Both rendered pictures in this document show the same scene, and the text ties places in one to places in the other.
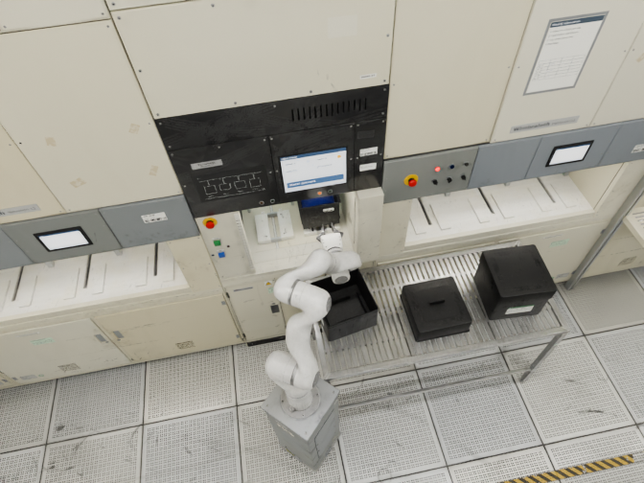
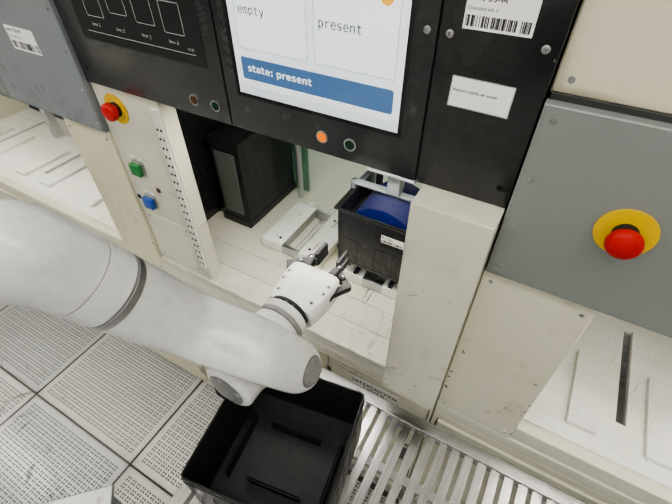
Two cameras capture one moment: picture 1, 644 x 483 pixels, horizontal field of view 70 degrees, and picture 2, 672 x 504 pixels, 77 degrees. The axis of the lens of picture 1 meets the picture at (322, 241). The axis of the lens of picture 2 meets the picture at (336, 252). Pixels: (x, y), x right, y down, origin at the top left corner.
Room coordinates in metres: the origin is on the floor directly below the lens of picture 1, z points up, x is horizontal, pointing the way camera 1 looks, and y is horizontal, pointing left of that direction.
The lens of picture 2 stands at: (0.99, -0.39, 1.77)
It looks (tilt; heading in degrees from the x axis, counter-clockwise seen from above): 44 degrees down; 37
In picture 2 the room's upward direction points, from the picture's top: straight up
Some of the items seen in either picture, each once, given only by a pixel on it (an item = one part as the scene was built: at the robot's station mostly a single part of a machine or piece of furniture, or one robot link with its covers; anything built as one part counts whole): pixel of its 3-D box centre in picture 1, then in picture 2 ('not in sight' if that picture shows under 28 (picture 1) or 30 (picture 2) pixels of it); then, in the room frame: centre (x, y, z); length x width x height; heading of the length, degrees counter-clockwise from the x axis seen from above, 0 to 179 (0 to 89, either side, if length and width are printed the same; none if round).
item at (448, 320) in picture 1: (435, 306); not in sight; (1.15, -0.57, 0.83); 0.29 x 0.29 x 0.13; 8
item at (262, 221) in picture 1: (273, 226); (308, 231); (1.72, 0.28, 0.89); 0.22 x 0.21 x 0.04; 7
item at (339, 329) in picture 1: (343, 304); (282, 449); (1.19, -0.09, 0.85); 0.28 x 0.28 x 0.17; 17
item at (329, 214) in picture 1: (317, 199); (391, 217); (1.76, 0.01, 1.06); 0.24 x 0.20 x 0.32; 97
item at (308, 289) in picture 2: (332, 244); (302, 295); (1.34, -0.05, 1.19); 0.11 x 0.10 x 0.07; 8
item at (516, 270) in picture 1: (512, 283); not in sight; (1.22, -0.98, 0.89); 0.29 x 0.29 x 0.25; 4
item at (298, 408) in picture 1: (298, 392); not in sight; (0.74, 0.16, 0.85); 0.19 x 0.19 x 0.18
